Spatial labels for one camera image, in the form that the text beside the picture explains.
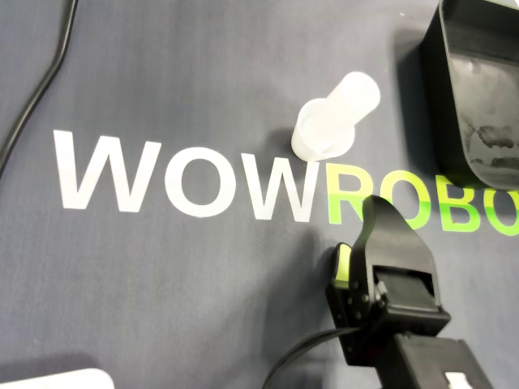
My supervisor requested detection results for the white plastic cylinder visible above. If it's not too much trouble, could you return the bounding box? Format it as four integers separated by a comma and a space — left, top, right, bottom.
323, 71, 382, 127

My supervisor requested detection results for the black plastic bin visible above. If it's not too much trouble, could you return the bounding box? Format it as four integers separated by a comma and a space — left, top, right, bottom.
420, 0, 519, 190

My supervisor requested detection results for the translucent white plastic cup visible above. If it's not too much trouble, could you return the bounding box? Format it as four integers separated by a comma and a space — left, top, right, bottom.
290, 98, 358, 163

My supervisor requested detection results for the black looping arm cable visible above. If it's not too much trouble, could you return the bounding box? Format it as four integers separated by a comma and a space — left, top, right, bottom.
262, 328, 362, 389

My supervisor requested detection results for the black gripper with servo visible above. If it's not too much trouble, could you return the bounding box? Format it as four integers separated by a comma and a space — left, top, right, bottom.
325, 194, 453, 365

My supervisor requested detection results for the white flat rounded object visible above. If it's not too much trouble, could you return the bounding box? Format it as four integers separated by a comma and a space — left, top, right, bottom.
0, 367, 116, 389

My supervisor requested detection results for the black power cable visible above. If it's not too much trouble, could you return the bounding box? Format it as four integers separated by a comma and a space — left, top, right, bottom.
0, 0, 79, 176

